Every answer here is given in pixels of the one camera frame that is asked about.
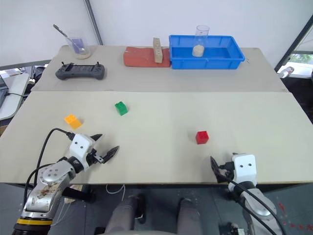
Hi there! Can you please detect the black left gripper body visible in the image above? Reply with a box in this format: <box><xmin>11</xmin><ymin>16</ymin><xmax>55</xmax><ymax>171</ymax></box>
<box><xmin>85</xmin><ymin>147</ymin><xmax>106</xmax><ymax>165</ymax></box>

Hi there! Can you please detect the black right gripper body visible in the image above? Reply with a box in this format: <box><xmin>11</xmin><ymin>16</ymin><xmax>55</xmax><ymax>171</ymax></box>
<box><xmin>218</xmin><ymin>161</ymin><xmax>235</xmax><ymax>182</ymax></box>

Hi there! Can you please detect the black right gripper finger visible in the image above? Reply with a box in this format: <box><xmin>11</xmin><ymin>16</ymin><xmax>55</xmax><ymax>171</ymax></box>
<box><xmin>210</xmin><ymin>156</ymin><xmax>224</xmax><ymax>184</ymax></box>

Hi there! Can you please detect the yellow toy block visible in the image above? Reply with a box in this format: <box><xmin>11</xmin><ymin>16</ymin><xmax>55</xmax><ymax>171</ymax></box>
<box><xmin>64</xmin><ymin>114</ymin><xmax>83</xmax><ymax>130</ymax></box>

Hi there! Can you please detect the red toy block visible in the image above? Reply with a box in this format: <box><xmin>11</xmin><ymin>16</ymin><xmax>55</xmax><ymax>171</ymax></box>
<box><xmin>195</xmin><ymin>130</ymin><xmax>210</xmax><ymax>145</ymax></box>

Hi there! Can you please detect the green toy block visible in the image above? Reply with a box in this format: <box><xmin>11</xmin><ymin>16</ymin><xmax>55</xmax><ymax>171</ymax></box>
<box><xmin>114</xmin><ymin>101</ymin><xmax>129</xmax><ymax>117</ymax></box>

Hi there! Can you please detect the dark grey rounded leg shape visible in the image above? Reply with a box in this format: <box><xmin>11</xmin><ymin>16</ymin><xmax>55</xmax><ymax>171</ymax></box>
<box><xmin>104</xmin><ymin>194</ymin><xmax>146</xmax><ymax>235</ymax></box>
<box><xmin>177</xmin><ymin>197</ymin><xmax>202</xmax><ymax>235</ymax></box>

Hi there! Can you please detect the black box with white label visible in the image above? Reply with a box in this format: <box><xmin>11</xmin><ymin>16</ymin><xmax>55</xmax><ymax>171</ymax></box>
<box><xmin>219</xmin><ymin>222</ymin><xmax>246</xmax><ymax>235</ymax></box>

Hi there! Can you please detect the grey handheld remote controller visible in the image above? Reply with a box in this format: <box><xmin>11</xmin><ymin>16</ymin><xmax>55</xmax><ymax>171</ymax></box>
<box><xmin>55</xmin><ymin>62</ymin><xmax>107</xmax><ymax>81</ymax></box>

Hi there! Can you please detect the glass beaker with sand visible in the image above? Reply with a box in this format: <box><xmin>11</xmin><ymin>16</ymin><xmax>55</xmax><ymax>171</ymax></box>
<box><xmin>65</xmin><ymin>36</ymin><xmax>92</xmax><ymax>60</ymax></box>

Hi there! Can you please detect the red folded cloth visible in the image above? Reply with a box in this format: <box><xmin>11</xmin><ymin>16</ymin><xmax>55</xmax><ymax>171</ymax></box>
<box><xmin>123</xmin><ymin>46</ymin><xmax>171</xmax><ymax>68</ymax></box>

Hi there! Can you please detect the white side desk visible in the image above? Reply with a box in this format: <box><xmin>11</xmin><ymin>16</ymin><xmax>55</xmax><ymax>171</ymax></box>
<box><xmin>0</xmin><ymin>72</ymin><xmax>30</xmax><ymax>121</ymax></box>

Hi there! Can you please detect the purple card in beaker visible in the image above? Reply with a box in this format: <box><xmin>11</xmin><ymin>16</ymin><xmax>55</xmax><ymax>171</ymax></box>
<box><xmin>71</xmin><ymin>38</ymin><xmax>85</xmax><ymax>53</ymax></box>

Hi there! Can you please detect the tan wooden block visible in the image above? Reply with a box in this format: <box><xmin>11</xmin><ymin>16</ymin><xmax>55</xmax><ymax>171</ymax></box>
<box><xmin>153</xmin><ymin>37</ymin><xmax>164</xmax><ymax>64</ymax></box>

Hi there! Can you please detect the blue plastic bin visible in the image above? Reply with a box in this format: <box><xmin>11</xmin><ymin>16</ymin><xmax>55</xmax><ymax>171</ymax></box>
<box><xmin>168</xmin><ymin>34</ymin><xmax>246</xmax><ymax>71</ymax></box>

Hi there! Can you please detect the metal spoon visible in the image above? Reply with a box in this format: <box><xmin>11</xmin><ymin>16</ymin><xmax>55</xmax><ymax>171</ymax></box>
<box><xmin>52</xmin><ymin>23</ymin><xmax>87</xmax><ymax>53</ymax></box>

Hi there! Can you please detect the grey metal pole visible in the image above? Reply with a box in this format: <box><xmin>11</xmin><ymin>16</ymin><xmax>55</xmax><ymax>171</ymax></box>
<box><xmin>83</xmin><ymin>0</ymin><xmax>104</xmax><ymax>46</ymax></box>

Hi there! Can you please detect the silver rounded object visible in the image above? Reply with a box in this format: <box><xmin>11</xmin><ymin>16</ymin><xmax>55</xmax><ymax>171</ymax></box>
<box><xmin>279</xmin><ymin>66</ymin><xmax>294</xmax><ymax>79</ymax></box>

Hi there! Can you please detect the clear flask with sand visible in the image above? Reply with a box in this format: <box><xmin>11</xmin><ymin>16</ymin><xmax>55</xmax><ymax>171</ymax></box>
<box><xmin>192</xmin><ymin>24</ymin><xmax>211</xmax><ymax>58</ymax></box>

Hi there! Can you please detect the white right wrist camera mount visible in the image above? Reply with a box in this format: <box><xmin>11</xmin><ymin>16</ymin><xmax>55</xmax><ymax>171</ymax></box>
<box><xmin>231</xmin><ymin>153</ymin><xmax>258</xmax><ymax>185</ymax></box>

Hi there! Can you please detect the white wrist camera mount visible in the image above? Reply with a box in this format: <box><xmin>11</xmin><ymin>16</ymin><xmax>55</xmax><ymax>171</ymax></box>
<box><xmin>231</xmin><ymin>153</ymin><xmax>258</xmax><ymax>185</ymax></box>
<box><xmin>69</xmin><ymin>133</ymin><xmax>96</xmax><ymax>170</ymax></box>

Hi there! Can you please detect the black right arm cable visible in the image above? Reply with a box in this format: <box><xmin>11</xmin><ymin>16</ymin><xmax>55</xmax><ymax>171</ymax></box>
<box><xmin>219</xmin><ymin>168</ymin><xmax>287</xmax><ymax>235</ymax></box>

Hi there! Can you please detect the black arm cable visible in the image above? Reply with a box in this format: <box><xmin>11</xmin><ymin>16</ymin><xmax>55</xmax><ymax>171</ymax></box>
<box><xmin>23</xmin><ymin>128</ymin><xmax>75</xmax><ymax>212</ymax></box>
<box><xmin>219</xmin><ymin>168</ymin><xmax>287</xmax><ymax>235</ymax></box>

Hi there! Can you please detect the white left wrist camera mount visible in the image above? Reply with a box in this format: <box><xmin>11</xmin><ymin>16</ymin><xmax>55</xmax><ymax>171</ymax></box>
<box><xmin>69</xmin><ymin>133</ymin><xmax>96</xmax><ymax>170</ymax></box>

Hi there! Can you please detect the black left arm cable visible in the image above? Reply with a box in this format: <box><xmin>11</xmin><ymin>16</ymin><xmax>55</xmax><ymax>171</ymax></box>
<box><xmin>23</xmin><ymin>128</ymin><xmax>75</xmax><ymax>212</ymax></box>

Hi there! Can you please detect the black bracket under table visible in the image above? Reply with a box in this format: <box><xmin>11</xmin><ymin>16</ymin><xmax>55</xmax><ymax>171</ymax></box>
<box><xmin>62</xmin><ymin>188</ymin><xmax>96</xmax><ymax>203</ymax></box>

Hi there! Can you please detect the white cord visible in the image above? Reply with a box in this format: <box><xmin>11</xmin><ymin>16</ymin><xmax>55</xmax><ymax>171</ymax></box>
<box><xmin>106</xmin><ymin>184</ymin><xmax>126</xmax><ymax>202</ymax></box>

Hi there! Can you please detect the dark window frame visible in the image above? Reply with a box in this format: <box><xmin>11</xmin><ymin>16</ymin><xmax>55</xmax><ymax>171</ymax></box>
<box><xmin>273</xmin><ymin>14</ymin><xmax>313</xmax><ymax>72</ymax></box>

